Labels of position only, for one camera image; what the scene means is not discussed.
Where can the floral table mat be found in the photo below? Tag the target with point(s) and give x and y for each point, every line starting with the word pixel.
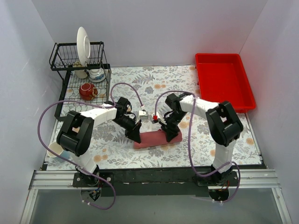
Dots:
pixel 149 86

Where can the blue white mug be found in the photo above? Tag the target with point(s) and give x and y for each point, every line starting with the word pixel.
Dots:
pixel 56 148

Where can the red ceramic bowl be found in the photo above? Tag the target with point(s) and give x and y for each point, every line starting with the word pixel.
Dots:
pixel 88 91

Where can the aluminium frame rail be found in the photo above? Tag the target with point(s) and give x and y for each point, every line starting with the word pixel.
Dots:
pixel 248 179

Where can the black wire dish rack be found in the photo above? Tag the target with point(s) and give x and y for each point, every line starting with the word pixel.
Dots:
pixel 61 59

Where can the red plastic bin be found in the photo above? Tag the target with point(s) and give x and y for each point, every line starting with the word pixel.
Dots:
pixel 222 77

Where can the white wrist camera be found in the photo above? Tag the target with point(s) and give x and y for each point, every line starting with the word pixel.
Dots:
pixel 156 118
pixel 142 115

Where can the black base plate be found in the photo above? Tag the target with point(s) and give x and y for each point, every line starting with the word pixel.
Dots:
pixel 154 182

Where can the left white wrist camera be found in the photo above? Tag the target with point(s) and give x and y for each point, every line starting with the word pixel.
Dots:
pixel 142 115

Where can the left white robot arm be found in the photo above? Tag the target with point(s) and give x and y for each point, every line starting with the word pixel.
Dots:
pixel 76 132

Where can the white ceramic plate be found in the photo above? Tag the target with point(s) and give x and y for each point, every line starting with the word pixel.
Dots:
pixel 83 46

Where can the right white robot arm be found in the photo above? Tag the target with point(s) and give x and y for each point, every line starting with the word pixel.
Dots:
pixel 224 125

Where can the blue white floral teapot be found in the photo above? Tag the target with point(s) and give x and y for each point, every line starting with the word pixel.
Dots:
pixel 96 75

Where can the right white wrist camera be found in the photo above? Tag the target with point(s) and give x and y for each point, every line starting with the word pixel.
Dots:
pixel 156 118

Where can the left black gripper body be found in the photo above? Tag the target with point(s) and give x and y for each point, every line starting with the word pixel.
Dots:
pixel 133 128

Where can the pink red t shirt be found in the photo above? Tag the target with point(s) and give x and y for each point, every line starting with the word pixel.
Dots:
pixel 155 138

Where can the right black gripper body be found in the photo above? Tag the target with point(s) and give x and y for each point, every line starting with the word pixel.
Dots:
pixel 170 126

